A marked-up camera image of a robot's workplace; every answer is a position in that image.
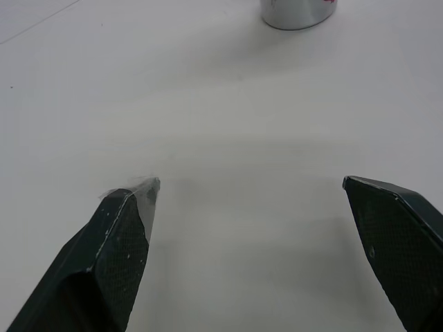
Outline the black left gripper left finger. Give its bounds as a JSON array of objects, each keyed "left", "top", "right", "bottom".
[{"left": 6, "top": 176, "right": 161, "bottom": 332}]

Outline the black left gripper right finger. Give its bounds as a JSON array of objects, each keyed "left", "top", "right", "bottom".
[{"left": 342, "top": 175, "right": 443, "bottom": 332}]

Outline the silver metal can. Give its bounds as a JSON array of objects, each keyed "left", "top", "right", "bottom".
[{"left": 260, "top": 0, "right": 338, "bottom": 30}]

